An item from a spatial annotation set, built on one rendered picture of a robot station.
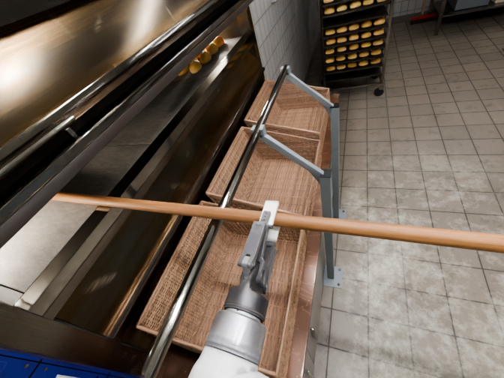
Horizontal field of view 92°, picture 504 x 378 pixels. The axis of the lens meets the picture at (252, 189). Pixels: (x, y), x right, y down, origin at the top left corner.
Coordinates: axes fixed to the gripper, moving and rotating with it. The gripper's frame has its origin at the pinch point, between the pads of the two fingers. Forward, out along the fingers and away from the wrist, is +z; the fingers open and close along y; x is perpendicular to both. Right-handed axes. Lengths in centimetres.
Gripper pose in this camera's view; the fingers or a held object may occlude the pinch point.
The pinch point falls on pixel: (271, 220)
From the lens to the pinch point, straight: 54.5
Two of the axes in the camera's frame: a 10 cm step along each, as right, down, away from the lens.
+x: 9.2, 0.5, -3.8
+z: 2.9, -7.4, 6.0
